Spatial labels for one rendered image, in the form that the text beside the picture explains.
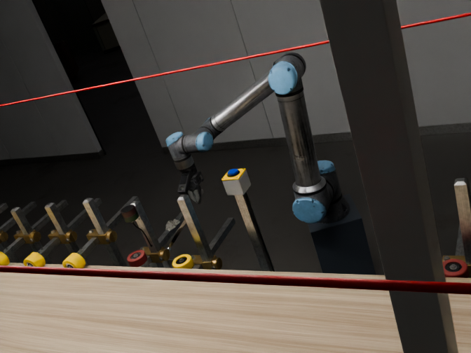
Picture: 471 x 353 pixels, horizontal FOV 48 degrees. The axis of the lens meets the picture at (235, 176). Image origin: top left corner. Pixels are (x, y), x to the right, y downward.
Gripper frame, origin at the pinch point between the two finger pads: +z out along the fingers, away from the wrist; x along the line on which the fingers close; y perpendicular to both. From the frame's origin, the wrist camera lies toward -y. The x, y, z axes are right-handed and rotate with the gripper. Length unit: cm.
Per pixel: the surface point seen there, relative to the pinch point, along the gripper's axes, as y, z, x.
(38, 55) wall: 245, -51, 315
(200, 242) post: -46, -10, -29
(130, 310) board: -82, -7, -16
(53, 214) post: -44, -26, 45
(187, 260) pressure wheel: -55, -8, -27
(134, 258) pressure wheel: -53, -8, 1
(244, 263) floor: 52, 83, 23
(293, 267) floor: 49, 83, -12
